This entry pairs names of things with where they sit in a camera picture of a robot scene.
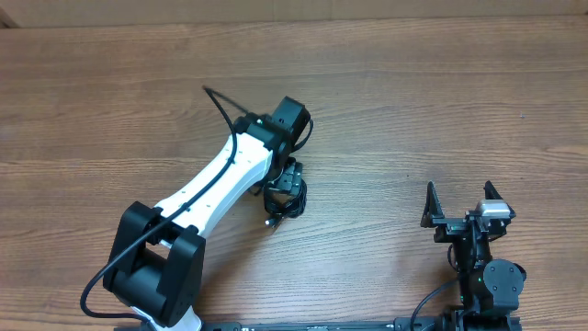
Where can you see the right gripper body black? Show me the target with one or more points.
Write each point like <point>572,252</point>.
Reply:
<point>457,221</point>

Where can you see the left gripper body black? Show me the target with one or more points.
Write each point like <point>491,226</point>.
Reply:
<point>289,181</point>

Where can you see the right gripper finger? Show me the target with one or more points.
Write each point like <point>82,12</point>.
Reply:
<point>492,194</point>
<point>433,214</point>

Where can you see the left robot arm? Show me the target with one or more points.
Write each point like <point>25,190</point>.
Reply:
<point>156,262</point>

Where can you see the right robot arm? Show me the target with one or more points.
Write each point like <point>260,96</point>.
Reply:
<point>489,288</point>

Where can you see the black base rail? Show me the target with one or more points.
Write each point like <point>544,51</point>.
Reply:
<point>298,326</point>

